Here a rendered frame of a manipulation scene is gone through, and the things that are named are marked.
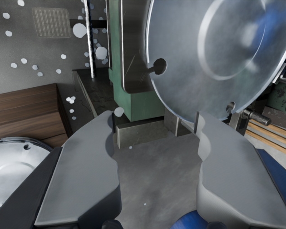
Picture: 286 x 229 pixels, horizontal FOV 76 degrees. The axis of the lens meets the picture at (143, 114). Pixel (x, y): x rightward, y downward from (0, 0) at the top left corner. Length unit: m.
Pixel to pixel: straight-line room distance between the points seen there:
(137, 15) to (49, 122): 0.57
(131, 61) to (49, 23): 0.63
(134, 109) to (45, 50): 0.67
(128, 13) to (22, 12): 0.80
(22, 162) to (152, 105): 0.52
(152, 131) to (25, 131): 0.46
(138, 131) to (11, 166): 0.48
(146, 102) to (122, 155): 0.96
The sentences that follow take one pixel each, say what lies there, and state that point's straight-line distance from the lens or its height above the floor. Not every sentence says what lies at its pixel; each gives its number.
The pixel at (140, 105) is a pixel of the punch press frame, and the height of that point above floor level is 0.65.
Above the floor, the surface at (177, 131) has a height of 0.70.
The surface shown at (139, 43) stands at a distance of 0.24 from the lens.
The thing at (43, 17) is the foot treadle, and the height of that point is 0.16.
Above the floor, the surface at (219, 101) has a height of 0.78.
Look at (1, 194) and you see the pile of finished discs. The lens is 0.88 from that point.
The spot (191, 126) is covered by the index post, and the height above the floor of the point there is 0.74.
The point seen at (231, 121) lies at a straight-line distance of 0.48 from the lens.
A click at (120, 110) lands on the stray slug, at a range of 0.41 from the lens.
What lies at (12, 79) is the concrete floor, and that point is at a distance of 1.06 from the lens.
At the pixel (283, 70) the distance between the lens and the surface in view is 0.44.
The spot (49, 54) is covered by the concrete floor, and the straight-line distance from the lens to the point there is 1.01.
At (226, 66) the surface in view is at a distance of 0.33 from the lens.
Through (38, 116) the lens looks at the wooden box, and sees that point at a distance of 0.72.
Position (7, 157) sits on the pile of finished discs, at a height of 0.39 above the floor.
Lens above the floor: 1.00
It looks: 54 degrees down
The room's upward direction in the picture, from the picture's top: 137 degrees clockwise
